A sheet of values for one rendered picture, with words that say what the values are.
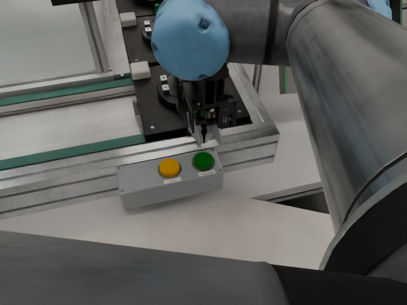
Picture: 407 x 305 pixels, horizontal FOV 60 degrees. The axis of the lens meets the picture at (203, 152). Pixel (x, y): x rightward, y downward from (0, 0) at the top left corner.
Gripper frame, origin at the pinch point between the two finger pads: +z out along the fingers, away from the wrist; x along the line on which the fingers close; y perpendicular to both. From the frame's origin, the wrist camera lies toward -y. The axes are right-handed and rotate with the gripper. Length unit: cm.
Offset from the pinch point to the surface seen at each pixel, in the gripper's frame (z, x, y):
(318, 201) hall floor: 104, 69, -35
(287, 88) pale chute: 3.7, 23.6, -12.7
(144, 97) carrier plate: 6.7, -8.7, -21.2
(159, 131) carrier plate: 6.7, -7.2, -9.4
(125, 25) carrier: 6, -9, -54
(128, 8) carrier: 7, -7, -64
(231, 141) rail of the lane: 7.7, 7.2, -3.6
